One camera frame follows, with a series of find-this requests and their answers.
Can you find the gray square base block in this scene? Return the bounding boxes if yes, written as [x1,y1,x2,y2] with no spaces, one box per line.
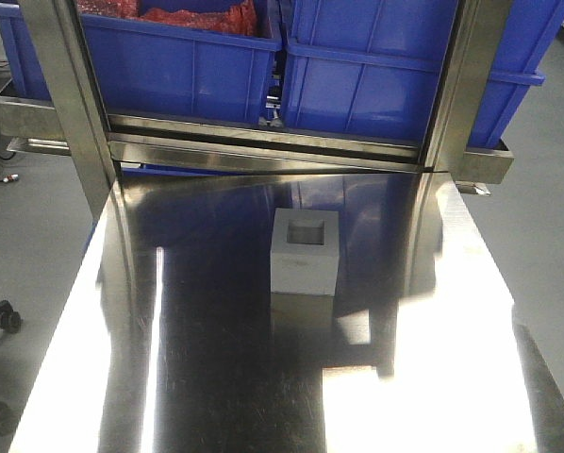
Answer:
[270,208,340,296]

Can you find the empty blue plastic bin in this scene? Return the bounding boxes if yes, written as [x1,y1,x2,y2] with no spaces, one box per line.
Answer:
[280,1,564,148]

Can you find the blue bin with red contents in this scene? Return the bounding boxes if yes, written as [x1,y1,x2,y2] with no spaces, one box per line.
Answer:
[0,0,283,125]

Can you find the black office chair base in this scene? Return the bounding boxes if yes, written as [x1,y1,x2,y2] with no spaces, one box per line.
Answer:
[0,300,23,436]

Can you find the red mesh bag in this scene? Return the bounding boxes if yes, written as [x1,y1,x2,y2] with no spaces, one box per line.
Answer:
[76,1,257,37]

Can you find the stainless steel rack frame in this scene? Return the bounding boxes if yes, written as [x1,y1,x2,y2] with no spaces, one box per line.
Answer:
[0,1,513,217]

